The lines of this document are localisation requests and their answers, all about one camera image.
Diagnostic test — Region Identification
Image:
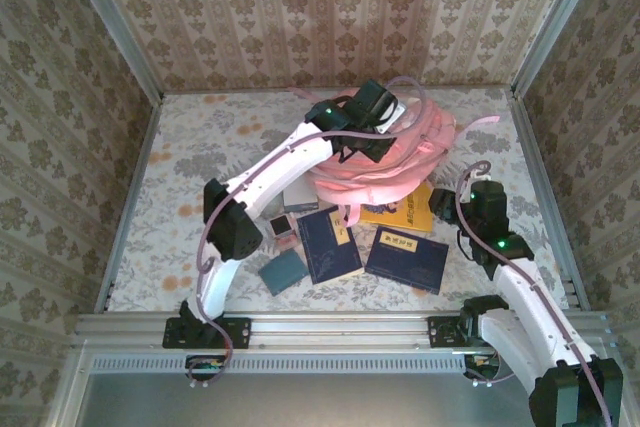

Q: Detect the aluminium corner post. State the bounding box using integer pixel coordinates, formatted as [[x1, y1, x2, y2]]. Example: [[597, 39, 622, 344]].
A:
[[59, 0, 166, 101], [512, 0, 614, 96]]

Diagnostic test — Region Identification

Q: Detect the aluminium side rail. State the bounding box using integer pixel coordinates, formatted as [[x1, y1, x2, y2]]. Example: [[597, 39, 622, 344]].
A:
[[507, 89, 589, 311], [94, 94, 164, 313]]

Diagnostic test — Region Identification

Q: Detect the black wiring connector box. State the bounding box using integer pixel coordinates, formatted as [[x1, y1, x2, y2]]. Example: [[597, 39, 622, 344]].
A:
[[185, 354, 227, 382], [463, 352, 504, 382]]

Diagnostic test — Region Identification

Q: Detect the yellow illustrated book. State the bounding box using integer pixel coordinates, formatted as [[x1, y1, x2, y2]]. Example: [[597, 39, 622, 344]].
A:
[[359, 181, 435, 233]]

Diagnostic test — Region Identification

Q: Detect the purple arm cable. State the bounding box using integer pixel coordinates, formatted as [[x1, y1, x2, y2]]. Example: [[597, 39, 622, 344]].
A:
[[187, 75, 441, 391], [455, 160, 614, 427]]

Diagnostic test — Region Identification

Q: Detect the perforated grey cable duct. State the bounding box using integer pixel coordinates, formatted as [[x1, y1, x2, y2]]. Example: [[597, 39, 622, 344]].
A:
[[89, 352, 474, 374]]

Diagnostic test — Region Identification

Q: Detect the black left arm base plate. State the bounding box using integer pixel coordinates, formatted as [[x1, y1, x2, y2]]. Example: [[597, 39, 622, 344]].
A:
[[163, 314, 251, 351]]

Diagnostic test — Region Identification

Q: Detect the navy book with wide label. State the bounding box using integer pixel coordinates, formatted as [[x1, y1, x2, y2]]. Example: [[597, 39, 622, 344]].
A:
[[364, 225, 450, 296]]

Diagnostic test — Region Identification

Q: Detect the long aluminium base rail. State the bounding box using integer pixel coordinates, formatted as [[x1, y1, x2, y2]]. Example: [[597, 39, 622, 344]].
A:
[[74, 311, 609, 356]]

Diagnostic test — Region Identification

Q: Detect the grey metal panel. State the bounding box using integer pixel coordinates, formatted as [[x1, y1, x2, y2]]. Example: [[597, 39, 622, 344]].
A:
[[79, 371, 531, 427]]

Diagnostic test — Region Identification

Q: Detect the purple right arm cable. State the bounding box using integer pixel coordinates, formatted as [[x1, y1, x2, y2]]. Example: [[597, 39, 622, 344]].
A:
[[455, 160, 614, 427]]

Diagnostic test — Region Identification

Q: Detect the navy book with upright label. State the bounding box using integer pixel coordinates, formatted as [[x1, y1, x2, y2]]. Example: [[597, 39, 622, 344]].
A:
[[296, 205, 366, 286]]

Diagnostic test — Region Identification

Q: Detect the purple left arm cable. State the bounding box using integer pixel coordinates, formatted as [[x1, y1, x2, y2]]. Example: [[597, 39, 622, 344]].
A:
[[187, 75, 441, 391]]

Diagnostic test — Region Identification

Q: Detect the dark teal wallet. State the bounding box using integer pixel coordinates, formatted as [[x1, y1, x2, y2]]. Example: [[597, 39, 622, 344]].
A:
[[257, 250, 310, 294]]

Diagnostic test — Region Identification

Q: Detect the floral tablecloth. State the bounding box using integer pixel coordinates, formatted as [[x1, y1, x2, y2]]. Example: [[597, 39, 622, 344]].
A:
[[107, 89, 571, 313]]

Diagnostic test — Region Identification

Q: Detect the small pink black box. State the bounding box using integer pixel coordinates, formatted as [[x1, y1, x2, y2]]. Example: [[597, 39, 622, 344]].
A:
[[269, 214, 300, 251]]

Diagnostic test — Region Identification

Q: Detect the grey blue notebook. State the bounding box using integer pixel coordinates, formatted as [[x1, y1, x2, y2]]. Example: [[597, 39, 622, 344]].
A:
[[281, 184, 321, 214]]

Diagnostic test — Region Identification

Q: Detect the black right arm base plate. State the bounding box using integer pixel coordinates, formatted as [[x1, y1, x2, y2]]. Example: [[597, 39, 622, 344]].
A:
[[427, 314, 474, 348]]

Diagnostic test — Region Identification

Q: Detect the pink student backpack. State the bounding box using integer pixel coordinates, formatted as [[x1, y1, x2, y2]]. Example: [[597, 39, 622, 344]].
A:
[[288, 75, 501, 229]]

